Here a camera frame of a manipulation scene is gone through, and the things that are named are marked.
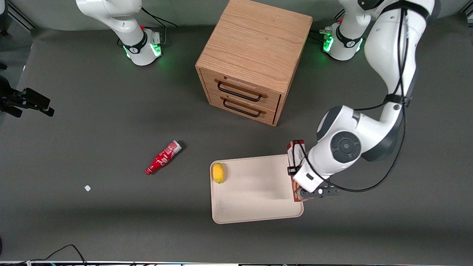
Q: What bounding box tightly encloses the red cookie box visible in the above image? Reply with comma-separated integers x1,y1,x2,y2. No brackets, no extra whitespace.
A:
287,139,308,202

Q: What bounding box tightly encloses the beige plastic tray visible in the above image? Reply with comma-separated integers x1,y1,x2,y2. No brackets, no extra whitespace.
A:
210,154,304,225

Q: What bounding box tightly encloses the yellow lemon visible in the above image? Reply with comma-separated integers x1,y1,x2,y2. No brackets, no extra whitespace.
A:
212,163,225,184

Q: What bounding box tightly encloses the wooden drawer front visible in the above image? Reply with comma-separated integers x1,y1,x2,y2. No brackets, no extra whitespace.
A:
201,69,282,112
208,92,278,125

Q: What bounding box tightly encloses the red soda bottle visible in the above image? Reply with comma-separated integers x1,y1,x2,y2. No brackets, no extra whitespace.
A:
145,140,183,175

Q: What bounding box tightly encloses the wooden drawer cabinet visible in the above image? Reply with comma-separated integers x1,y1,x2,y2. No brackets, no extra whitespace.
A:
195,0,313,127

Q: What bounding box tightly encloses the black drawer handle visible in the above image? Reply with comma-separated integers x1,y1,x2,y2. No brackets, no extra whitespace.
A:
217,82,262,102
222,99,262,118

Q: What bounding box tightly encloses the aluminium frame rail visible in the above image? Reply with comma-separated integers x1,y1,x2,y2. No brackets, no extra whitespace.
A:
7,0,38,31

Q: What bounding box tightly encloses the black left arm base cable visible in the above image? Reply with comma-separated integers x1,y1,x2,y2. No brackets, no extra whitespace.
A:
310,10,346,42

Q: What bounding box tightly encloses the black arm base cable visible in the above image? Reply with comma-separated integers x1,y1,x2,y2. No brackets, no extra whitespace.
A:
310,10,346,42
140,7,178,47

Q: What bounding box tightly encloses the black floor cable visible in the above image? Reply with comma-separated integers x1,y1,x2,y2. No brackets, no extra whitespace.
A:
29,244,88,265

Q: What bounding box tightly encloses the black right arm base cable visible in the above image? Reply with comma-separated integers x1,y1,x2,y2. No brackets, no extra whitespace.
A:
140,7,178,47

